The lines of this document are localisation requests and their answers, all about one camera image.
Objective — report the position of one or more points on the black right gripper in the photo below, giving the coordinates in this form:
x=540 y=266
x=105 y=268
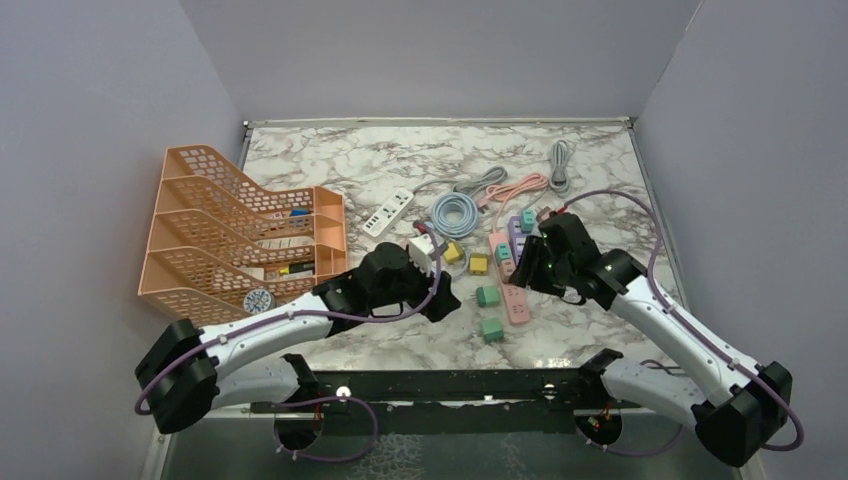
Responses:
x=526 y=271

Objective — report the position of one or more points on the teal charger adapter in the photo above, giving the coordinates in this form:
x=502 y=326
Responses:
x=502 y=252
x=527 y=221

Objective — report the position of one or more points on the white power strip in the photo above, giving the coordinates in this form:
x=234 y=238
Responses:
x=389 y=212

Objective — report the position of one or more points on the yellow olive charger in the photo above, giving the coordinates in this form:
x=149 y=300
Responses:
x=453 y=253
x=478 y=264

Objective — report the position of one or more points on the orange plastic file organizer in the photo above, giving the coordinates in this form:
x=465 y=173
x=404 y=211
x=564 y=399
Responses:
x=216 y=235

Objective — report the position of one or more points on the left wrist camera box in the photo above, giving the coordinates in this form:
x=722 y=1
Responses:
x=423 y=251

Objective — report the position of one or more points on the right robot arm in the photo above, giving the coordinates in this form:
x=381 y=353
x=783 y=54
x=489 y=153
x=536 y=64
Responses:
x=735 y=405

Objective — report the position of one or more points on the yellow olive charger right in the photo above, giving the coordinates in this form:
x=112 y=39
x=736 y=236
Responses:
x=478 y=264

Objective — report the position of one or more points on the black metal base rail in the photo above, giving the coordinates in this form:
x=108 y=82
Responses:
x=432 y=402

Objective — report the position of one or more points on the green charger adapter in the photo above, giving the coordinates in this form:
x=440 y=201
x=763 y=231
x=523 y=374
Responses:
x=491 y=330

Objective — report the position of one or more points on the purple power strip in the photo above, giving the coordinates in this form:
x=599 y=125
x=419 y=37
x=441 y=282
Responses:
x=517 y=238

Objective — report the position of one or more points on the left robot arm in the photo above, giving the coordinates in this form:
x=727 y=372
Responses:
x=190 y=371

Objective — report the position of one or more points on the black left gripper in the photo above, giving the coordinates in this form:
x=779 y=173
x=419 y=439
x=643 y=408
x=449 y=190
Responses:
x=443 y=301

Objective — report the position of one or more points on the green charger near strip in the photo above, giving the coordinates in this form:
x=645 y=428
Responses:
x=487 y=296

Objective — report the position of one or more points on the yellow olive charger left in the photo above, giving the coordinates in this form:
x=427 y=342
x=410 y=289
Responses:
x=453 y=253

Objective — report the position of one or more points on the pink brown charger far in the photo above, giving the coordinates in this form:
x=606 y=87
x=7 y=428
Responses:
x=545 y=214

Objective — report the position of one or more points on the pink power strip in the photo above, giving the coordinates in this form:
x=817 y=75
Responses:
x=514 y=298

